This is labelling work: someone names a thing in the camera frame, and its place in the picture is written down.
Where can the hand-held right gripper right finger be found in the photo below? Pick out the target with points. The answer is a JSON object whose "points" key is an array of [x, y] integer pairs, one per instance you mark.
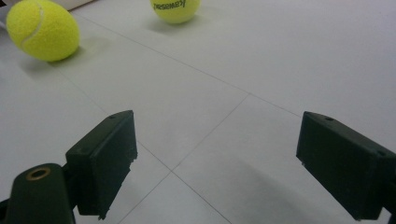
{"points": [[345, 168]]}

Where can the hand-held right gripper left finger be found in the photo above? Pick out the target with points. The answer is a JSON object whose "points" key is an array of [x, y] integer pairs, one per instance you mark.
{"points": [[99, 161]]}

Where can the yellow tennis ball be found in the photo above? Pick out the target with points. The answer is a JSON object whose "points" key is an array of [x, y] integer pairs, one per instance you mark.
{"points": [[176, 15], [43, 31]]}

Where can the white plastic bin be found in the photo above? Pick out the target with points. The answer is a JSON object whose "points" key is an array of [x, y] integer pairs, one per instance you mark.
{"points": [[74, 3]]}

